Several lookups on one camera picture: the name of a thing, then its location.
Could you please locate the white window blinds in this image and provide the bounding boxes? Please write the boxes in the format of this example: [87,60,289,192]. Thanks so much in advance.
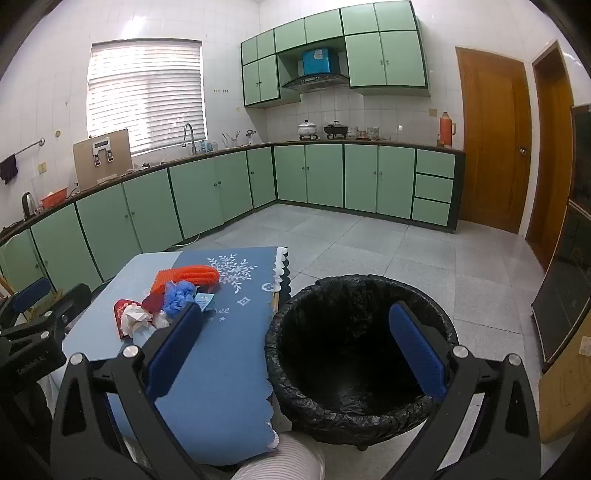
[88,41,205,157]

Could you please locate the orange thermos flask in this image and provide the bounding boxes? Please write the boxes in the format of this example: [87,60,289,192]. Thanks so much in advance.
[438,112,457,148]

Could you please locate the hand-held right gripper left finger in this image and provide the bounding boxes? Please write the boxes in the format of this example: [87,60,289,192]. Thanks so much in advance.
[48,302,206,480]

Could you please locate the orange plastic basin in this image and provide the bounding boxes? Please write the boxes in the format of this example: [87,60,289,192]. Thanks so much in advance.
[41,188,70,209]

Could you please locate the green kitchen base cabinets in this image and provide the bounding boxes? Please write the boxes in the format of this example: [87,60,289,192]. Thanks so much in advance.
[0,143,419,294]

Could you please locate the orange foam net sleeve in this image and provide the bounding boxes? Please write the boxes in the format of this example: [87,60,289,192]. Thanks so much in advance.
[175,264,220,289]

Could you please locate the metal towel bar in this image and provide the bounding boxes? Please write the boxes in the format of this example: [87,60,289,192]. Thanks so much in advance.
[0,137,47,160]

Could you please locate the range hood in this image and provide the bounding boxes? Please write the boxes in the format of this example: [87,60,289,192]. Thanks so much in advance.
[281,73,350,90]

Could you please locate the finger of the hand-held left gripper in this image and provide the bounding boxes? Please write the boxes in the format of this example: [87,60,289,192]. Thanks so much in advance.
[28,283,92,340]
[0,277,52,324]

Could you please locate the person's striped trouser leg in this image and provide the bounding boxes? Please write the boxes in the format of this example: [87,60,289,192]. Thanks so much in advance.
[230,431,326,480]

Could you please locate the black bin with bag liner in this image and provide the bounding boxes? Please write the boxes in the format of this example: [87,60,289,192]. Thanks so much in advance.
[264,274,460,450]

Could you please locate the cardboard box on counter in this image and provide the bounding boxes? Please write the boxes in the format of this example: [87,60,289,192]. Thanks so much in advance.
[72,128,134,191]

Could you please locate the wooden folding chair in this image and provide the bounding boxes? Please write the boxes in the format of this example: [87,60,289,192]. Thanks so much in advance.
[0,272,63,324]

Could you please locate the red plastic bag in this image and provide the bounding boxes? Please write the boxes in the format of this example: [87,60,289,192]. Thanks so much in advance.
[114,298,139,341]

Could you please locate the orange sponge block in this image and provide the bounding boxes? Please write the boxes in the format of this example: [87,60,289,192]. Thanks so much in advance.
[154,270,178,295]

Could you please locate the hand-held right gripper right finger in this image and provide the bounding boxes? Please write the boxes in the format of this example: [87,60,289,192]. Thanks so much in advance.
[383,301,541,480]

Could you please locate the brown wooden door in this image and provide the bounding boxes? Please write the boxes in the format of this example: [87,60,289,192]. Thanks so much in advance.
[526,41,580,273]
[455,46,532,235]

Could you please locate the dark blue printed tablecloth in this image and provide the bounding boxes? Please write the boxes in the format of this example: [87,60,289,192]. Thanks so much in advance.
[104,246,293,467]

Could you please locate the blue box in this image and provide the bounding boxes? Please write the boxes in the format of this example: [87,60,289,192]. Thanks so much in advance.
[302,46,338,76]

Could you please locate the dark hanging cloth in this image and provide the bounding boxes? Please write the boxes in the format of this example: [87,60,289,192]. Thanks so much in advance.
[0,154,19,185]

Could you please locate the white tissue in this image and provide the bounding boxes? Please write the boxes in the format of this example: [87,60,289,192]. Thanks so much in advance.
[121,305,155,334]

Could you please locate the green drawer stack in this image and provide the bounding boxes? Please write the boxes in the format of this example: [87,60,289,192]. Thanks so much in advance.
[411,148,462,229]

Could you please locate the blue plastic glove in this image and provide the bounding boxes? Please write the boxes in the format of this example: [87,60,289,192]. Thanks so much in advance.
[165,281,200,320]

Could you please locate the green wall cabinets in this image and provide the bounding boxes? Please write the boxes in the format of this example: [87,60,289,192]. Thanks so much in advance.
[240,0,431,109]

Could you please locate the flat cardboard box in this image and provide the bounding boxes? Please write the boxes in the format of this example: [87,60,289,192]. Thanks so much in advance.
[539,309,591,445]

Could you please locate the dark glass-front cabinet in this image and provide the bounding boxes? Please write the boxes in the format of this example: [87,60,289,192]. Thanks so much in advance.
[531,104,591,370]

